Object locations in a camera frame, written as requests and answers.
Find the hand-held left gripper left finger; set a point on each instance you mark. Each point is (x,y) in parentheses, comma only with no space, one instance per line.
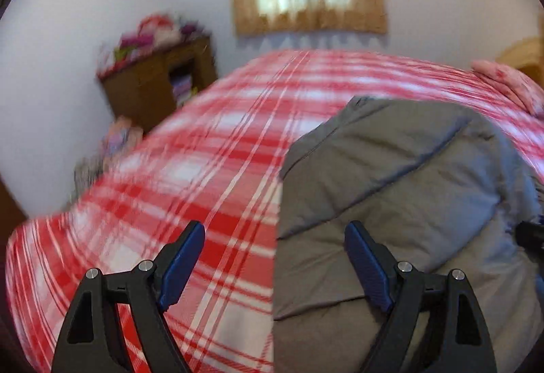
(180,267)

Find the red gift box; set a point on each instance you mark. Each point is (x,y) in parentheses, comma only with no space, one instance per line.
(153,22)

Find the light wooden headboard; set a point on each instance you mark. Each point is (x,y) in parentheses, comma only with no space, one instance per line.
(525,52)

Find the stack of purple packets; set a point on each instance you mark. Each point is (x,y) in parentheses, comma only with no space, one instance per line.
(182,87)

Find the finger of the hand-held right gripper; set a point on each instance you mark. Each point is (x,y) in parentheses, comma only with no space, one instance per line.
(531,235)

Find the dark wooden furniture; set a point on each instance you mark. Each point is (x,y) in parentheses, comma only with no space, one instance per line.
(8,203)

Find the beige folded clothes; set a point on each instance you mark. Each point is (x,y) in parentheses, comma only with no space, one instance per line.
(168,34)

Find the red plaid bed blanket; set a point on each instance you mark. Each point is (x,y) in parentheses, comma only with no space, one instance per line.
(204,152)

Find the brown wooden desk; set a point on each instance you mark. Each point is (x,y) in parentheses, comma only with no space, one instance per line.
(140,92)

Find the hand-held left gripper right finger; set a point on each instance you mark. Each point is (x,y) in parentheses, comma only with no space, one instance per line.
(367,267)

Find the green folded cloth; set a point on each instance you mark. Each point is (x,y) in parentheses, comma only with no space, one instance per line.
(119,55)

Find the pile of pastel cloth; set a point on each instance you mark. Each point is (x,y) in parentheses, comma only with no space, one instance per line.
(121,137)

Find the purple folded clothes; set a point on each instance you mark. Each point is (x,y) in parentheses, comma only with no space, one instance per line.
(190,28)

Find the magenta folded clothes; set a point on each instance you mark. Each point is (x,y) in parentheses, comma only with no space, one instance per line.
(134,41)

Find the pink floral pillow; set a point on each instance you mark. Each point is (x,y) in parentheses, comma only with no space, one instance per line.
(510,80)

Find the grey puffer jacket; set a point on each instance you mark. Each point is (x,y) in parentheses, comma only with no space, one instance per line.
(403,169)

